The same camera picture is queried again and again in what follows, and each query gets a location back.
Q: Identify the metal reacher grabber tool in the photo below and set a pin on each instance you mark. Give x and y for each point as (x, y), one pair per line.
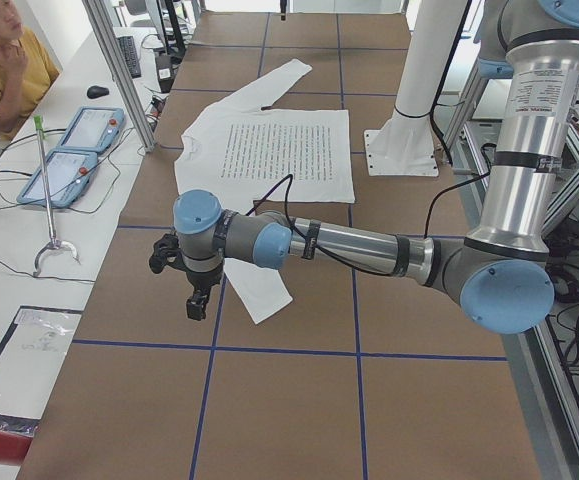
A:
(54, 243)

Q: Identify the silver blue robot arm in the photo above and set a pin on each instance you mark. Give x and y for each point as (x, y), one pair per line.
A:
(496, 273)

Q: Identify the black computer mouse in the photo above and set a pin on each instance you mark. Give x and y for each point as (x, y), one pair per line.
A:
(95, 91)

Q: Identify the aluminium frame post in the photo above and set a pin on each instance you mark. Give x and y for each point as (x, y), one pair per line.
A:
(105, 35)

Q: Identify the clear plastic document sleeve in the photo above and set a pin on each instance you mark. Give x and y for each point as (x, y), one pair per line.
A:
(32, 351)

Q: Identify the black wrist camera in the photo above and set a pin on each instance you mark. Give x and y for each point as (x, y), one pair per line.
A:
(166, 253)

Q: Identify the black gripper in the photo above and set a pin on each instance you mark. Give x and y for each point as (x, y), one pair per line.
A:
(202, 279)

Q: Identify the aluminium frame railing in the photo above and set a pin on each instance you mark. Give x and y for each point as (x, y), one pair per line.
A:
(527, 187)

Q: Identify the white long-sleeve printed shirt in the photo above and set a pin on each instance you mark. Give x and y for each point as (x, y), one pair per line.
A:
(241, 146)

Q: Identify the blue teach pendant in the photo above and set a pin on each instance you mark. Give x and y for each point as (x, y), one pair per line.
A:
(68, 172)
(93, 129)

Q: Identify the person in yellow shirt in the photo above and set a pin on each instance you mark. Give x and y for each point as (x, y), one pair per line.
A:
(26, 71)

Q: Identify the lower blue teach pendant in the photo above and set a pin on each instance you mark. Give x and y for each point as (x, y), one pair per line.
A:
(68, 172)

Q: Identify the black keyboard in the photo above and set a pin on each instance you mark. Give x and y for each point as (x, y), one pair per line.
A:
(129, 52)

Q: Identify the white camera stand column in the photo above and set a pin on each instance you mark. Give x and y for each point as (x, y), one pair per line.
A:
(404, 146)

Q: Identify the upper blue teach pendant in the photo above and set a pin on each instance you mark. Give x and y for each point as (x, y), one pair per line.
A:
(93, 129)

